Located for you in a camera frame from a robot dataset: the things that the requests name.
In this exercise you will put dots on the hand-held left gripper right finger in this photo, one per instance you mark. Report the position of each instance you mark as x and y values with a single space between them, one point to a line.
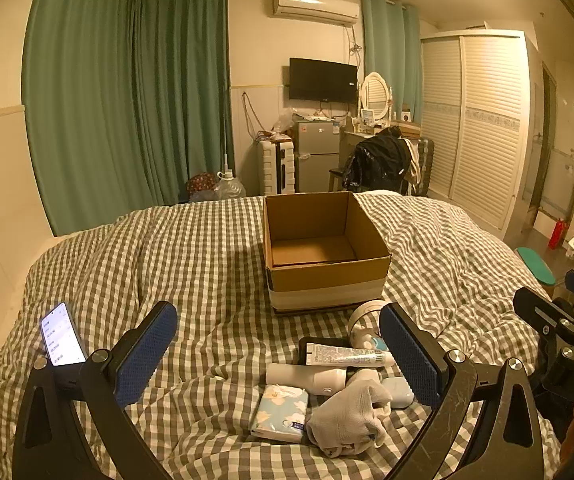
407 355

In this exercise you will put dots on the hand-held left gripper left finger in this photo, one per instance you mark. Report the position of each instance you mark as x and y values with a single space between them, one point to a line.
144 355

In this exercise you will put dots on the white earbuds case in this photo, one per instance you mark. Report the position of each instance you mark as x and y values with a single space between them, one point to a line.
397 392

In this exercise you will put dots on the grey tape roll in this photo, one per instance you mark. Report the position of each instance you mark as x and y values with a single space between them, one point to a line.
362 312

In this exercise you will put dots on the white toothpaste tube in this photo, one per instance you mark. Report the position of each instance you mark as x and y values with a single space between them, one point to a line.
342 355

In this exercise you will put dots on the black cup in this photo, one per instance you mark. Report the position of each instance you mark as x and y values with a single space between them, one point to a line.
322 341

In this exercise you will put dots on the white cylinder bottle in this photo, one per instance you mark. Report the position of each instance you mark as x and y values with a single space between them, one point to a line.
307 377

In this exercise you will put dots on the cardboard box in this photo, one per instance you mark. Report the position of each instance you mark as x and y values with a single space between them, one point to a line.
327 275

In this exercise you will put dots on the blue floral tissue pack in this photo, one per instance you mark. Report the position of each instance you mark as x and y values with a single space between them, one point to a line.
279 410

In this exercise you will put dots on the small white blue container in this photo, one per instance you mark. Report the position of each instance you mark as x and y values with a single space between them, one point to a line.
367 341

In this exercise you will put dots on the teal oval seat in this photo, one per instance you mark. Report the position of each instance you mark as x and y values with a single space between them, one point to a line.
534 265

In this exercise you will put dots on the red fire extinguisher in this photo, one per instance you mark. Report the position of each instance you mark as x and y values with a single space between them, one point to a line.
557 234

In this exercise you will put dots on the smartphone with lit screen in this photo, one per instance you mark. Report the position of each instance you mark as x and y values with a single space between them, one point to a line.
59 332

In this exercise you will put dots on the grey checked blanket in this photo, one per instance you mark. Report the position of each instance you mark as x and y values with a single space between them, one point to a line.
192 260

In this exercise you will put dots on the dark patterned bag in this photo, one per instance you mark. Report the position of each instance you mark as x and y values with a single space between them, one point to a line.
201 186

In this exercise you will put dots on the grey suitcase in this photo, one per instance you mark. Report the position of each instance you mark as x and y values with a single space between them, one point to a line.
424 165

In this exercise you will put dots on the white louvered wardrobe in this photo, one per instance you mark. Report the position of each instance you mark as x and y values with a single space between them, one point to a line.
482 130

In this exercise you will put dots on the clear water jug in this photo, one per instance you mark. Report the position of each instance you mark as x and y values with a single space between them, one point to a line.
229 187

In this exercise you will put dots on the black jacket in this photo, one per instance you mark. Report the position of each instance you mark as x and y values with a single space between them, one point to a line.
374 160

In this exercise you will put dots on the small silver fridge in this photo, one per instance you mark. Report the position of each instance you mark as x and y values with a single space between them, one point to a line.
317 155

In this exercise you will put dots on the white ribbed suitcase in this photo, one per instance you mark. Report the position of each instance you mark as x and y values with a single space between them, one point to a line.
277 167

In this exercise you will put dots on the white oval vanity mirror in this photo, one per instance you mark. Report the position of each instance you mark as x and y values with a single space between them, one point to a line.
377 95

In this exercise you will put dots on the clear plastic bag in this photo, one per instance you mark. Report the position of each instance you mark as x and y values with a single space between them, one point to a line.
284 121

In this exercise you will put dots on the narrow light green curtain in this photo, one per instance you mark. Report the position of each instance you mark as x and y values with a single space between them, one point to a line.
389 45

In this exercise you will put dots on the white air conditioner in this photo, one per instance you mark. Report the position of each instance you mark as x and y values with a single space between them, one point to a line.
314 7

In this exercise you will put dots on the black wall television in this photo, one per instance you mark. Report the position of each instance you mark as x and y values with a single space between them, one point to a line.
322 79

